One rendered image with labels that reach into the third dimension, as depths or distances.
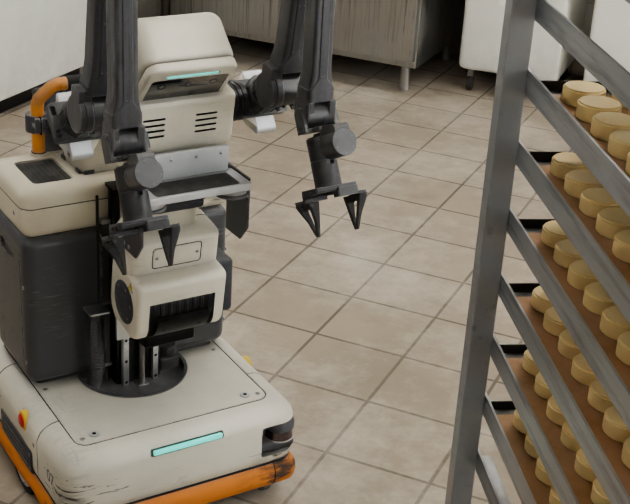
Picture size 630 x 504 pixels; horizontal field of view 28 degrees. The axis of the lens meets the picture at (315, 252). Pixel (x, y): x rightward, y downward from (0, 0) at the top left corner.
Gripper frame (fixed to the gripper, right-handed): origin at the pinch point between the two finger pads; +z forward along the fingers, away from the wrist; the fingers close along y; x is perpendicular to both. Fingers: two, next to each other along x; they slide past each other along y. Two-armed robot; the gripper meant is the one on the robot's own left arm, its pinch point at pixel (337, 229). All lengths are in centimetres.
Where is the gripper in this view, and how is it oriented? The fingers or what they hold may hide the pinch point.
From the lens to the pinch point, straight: 263.3
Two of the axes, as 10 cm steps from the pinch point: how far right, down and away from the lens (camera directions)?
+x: -4.9, 0.8, 8.7
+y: 8.5, -1.8, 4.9
